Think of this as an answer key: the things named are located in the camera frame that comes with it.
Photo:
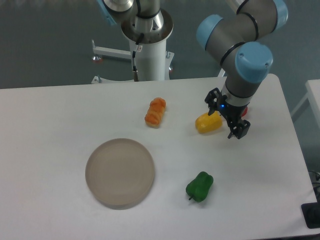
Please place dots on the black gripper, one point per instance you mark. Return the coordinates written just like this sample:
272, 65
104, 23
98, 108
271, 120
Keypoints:
232, 112

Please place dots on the red bell pepper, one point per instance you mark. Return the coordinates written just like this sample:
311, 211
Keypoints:
245, 112

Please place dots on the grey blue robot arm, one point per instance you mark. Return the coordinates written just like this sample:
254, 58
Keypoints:
234, 44

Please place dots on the yellow bell pepper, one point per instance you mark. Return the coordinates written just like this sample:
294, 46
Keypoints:
206, 123

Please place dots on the green bell pepper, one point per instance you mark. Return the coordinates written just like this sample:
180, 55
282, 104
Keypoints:
198, 188

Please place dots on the orange braided bread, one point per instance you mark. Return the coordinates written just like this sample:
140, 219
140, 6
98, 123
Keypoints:
155, 112

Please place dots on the white side table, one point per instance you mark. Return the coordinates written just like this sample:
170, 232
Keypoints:
310, 99

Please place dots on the beige round plate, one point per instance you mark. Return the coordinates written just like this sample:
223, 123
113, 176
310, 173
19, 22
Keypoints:
120, 173

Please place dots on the black device at table edge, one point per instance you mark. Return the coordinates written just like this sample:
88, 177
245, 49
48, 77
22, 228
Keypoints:
311, 214

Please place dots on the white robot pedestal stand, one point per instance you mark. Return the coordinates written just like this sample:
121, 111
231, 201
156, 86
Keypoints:
147, 37

